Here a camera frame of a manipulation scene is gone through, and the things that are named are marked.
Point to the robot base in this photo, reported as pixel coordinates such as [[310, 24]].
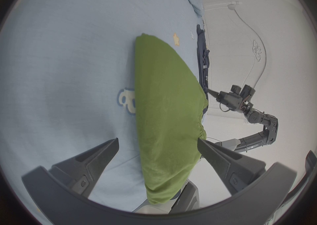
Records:
[[190, 199]]

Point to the bed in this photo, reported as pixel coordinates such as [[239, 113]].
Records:
[[74, 70]]

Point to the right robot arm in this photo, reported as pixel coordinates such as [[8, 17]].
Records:
[[268, 127]]

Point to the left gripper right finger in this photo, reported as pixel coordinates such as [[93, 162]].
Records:
[[230, 169]]

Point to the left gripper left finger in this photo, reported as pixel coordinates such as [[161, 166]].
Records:
[[91, 167]]

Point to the dark blue garment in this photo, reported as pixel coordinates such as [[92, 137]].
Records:
[[203, 55]]

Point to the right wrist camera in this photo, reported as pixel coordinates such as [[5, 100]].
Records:
[[236, 88]]

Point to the green shorts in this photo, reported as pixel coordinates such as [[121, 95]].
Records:
[[166, 120]]

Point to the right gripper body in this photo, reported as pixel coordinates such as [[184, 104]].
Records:
[[230, 100]]

